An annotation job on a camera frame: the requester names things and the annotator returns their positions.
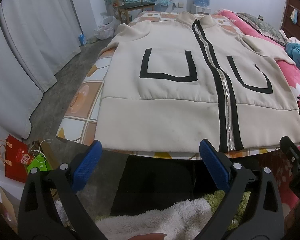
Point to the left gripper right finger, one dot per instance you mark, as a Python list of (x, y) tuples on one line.
[(263, 217)]

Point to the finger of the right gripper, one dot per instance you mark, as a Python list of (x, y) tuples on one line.
[(292, 153)]

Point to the green paper bag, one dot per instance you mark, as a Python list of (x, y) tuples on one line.
[(39, 162)]

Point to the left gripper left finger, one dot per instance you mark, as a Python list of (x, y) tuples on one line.
[(38, 217)]

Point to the green fluffy sleeve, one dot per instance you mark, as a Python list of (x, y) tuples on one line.
[(215, 199)]

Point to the grey lace pillow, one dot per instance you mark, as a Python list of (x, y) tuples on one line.
[(262, 27)]

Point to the white curtain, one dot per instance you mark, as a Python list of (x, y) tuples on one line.
[(37, 39)]

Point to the white plastic bag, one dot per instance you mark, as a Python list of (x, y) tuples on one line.
[(107, 28)]

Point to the pink floral blanket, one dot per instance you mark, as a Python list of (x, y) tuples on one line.
[(282, 168)]

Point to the small blue carton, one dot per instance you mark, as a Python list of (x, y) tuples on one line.
[(82, 39)]

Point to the red paper gift bag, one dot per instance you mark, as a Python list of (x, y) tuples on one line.
[(15, 158)]

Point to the beige zip jacket black trim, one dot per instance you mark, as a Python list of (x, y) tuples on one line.
[(171, 84)]

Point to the wooden chair black seat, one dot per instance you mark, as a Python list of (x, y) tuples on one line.
[(123, 8)]

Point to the white fluffy robe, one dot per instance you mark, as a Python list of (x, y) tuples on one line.
[(183, 220)]

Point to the person left hand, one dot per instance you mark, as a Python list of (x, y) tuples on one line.
[(150, 236)]

